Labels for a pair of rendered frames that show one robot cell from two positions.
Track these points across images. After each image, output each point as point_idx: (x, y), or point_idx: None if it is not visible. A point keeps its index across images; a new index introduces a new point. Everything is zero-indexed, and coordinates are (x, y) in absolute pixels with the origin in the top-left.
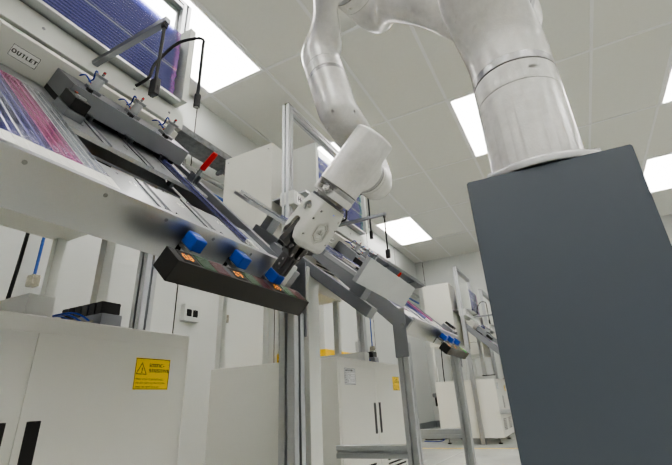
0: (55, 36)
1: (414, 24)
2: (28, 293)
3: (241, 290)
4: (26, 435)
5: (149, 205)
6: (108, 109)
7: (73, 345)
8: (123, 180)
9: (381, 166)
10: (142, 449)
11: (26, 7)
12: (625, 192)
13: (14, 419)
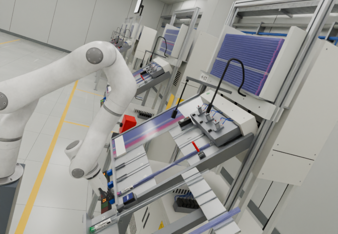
0: (222, 87)
1: (56, 89)
2: None
3: None
4: (148, 214)
5: (111, 159)
6: (195, 121)
7: (157, 201)
8: (137, 152)
9: (70, 160)
10: None
11: (218, 80)
12: None
13: (148, 209)
